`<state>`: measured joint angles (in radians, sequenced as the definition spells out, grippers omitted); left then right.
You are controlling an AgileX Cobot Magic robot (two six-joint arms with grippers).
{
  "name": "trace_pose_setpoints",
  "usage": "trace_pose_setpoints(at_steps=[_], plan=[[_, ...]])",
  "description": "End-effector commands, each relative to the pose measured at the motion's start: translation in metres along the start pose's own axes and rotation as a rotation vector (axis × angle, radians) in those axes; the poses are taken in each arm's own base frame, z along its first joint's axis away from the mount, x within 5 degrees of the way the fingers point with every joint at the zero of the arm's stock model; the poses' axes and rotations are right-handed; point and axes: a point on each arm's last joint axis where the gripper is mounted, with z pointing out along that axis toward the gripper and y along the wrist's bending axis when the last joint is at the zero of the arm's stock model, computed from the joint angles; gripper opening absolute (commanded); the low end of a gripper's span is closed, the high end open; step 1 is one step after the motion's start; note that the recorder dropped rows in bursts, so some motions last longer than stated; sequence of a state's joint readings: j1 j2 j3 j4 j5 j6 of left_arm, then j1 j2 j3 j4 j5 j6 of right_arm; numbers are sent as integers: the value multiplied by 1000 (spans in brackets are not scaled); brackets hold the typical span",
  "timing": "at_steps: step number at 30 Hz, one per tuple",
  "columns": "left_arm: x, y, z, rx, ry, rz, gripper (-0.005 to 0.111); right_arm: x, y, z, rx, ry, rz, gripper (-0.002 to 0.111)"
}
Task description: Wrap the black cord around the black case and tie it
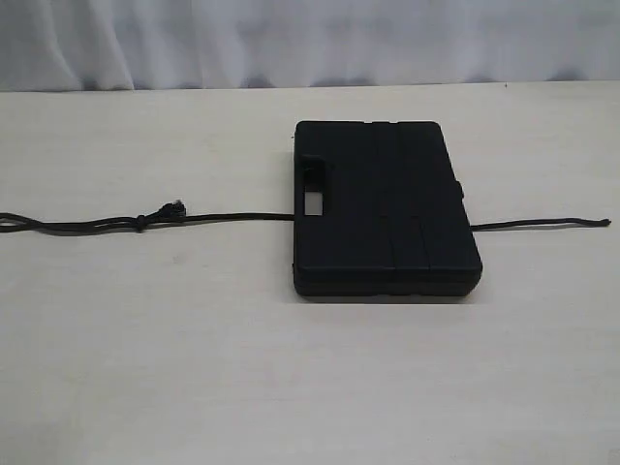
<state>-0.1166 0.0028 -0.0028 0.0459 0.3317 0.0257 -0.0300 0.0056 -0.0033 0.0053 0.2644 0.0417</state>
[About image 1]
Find black plastic carrying case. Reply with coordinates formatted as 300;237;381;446
293;121;483;297

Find black cord with knot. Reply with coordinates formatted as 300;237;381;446
0;199;613;235

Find white backdrop curtain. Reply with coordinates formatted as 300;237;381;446
1;1;619;91

